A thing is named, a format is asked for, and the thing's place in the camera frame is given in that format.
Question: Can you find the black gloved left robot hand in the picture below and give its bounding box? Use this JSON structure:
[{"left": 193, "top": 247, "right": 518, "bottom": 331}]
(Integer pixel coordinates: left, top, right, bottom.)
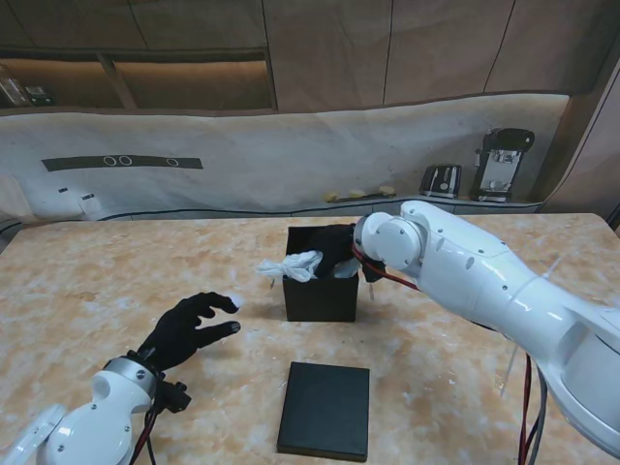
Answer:
[{"left": 138, "top": 292, "right": 242, "bottom": 372}]

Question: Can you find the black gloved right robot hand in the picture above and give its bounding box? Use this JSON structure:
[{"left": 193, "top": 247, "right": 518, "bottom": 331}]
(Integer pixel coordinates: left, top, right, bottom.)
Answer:
[{"left": 309, "top": 223, "right": 362, "bottom": 280}]

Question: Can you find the white printed plastic bag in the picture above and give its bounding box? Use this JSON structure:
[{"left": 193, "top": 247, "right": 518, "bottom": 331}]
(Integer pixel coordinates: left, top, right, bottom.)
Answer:
[{"left": 254, "top": 249, "right": 362, "bottom": 282}]

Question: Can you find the black box lid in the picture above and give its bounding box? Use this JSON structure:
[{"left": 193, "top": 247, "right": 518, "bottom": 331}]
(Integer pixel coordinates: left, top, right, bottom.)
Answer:
[{"left": 276, "top": 361, "right": 371, "bottom": 463}]

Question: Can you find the open black gift box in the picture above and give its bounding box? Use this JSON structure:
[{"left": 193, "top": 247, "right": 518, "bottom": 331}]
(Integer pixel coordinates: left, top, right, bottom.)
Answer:
[{"left": 283, "top": 225, "right": 360, "bottom": 323}]

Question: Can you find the white protective cover sheet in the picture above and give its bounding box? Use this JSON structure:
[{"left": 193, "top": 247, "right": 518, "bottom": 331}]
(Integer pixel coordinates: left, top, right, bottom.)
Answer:
[{"left": 0, "top": 91, "right": 573, "bottom": 224}]

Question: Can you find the black silver espresso machine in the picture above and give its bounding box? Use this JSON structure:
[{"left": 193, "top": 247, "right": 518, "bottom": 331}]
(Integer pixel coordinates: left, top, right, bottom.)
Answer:
[{"left": 468, "top": 127, "right": 537, "bottom": 203}]

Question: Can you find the small black shelf device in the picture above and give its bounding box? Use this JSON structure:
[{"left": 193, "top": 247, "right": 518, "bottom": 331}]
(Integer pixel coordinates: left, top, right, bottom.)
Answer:
[{"left": 24, "top": 85, "right": 55, "bottom": 106}]

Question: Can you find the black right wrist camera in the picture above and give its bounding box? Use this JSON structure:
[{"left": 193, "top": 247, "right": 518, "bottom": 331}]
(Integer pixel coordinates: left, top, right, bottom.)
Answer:
[{"left": 362, "top": 261, "right": 388, "bottom": 285}]

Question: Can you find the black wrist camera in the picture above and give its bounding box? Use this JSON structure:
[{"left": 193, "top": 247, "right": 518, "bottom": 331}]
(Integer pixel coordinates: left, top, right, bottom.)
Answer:
[
  {"left": 157, "top": 380, "right": 193, "bottom": 414},
  {"left": 362, "top": 261, "right": 388, "bottom": 285}
]

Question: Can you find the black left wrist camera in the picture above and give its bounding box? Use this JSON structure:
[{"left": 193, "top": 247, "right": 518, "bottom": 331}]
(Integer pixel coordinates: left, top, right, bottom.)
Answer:
[{"left": 157, "top": 380, "right": 193, "bottom": 414}]

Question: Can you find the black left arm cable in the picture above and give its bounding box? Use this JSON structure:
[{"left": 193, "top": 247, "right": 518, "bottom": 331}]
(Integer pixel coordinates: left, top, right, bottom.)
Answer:
[{"left": 130, "top": 406, "right": 161, "bottom": 465}]

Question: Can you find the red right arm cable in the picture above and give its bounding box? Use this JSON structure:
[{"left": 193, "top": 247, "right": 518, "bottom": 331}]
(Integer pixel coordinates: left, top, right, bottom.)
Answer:
[{"left": 352, "top": 245, "right": 535, "bottom": 465}]

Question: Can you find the grey right arm cable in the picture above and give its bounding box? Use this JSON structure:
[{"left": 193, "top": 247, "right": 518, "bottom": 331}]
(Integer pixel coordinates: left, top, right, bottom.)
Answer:
[{"left": 530, "top": 360, "right": 551, "bottom": 465}]

